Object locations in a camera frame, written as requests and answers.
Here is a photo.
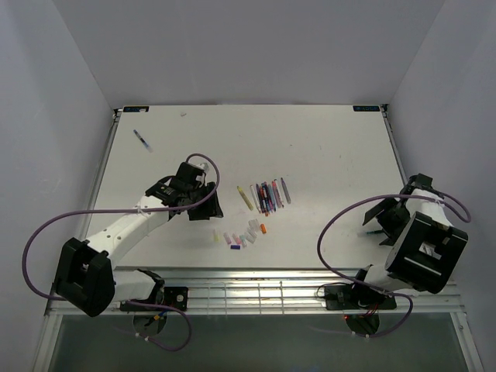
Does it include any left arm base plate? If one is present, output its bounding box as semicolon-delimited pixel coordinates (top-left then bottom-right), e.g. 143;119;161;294
119;286;188;312

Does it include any orange red gel pen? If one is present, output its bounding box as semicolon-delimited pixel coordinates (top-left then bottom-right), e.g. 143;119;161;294
260;185;269;216

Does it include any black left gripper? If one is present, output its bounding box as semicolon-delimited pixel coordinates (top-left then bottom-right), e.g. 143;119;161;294
186;181;224;221

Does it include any blue pen far left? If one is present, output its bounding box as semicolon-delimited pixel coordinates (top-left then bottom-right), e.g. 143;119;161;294
133;129;153;153

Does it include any yellow pen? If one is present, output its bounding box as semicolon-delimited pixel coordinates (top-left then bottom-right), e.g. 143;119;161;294
236;186;253;211

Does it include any light blue gel pen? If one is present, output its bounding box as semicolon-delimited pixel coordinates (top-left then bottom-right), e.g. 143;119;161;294
263;182;274;213

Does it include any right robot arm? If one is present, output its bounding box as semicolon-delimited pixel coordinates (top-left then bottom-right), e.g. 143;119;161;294
350;174;468;308

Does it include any aluminium frame rail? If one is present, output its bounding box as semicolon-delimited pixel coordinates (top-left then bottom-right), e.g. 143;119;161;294
46;268;465;316

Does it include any violet pen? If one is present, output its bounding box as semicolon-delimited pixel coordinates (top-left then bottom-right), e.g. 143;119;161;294
280;177;291;205

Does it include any violet pen cap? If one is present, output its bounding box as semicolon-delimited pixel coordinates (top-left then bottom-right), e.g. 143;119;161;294
223;232;232;245

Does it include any clear pen cap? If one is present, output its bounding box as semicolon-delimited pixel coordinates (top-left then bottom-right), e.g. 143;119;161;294
246;230;257;244
239;234;248;248
249;219;260;232

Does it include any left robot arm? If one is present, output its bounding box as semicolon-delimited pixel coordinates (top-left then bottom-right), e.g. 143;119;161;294
54;162;223;317

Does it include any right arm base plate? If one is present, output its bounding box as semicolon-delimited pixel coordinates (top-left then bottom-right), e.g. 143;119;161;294
317;283;397;311

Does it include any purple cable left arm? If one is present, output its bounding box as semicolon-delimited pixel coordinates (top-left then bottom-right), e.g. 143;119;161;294
22;153;221;353

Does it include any purple gel pen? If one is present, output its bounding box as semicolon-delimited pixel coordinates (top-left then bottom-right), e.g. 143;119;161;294
255;184;266;214

